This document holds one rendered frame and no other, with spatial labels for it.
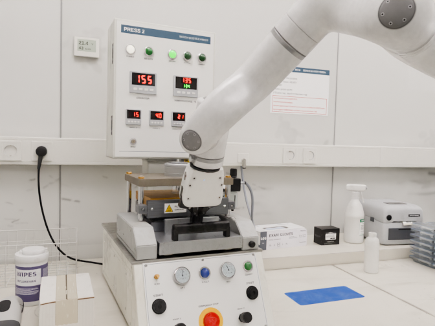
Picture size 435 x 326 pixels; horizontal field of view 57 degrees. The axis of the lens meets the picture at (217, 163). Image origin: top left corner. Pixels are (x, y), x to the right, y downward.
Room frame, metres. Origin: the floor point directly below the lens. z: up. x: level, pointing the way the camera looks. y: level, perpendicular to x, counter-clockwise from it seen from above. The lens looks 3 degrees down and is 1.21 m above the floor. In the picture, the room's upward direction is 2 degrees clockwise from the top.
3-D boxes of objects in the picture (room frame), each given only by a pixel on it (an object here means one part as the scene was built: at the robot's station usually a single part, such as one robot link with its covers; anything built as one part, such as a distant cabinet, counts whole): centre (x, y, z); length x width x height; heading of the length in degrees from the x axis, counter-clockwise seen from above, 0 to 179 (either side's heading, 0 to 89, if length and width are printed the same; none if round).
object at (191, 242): (1.11, 0.09, 0.97); 0.30 x 0.22 x 0.08; 24
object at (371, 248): (1.46, -0.57, 0.82); 0.05 x 0.05 x 0.14
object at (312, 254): (1.70, -0.48, 0.77); 0.84 x 0.30 x 0.04; 109
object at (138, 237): (1.04, 0.21, 0.97); 0.25 x 0.05 x 0.07; 24
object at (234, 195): (1.37, -0.04, 1.05); 0.15 x 0.05 x 0.15; 114
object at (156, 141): (1.32, 0.19, 1.25); 0.33 x 0.16 x 0.64; 114
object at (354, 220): (1.72, -0.60, 0.92); 0.09 x 0.08 x 0.25; 69
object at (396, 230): (1.79, -0.77, 0.88); 0.25 x 0.20 x 0.17; 13
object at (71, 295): (0.99, 0.37, 0.80); 0.19 x 0.13 x 0.09; 19
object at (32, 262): (1.11, 0.51, 0.83); 0.09 x 0.09 x 0.15
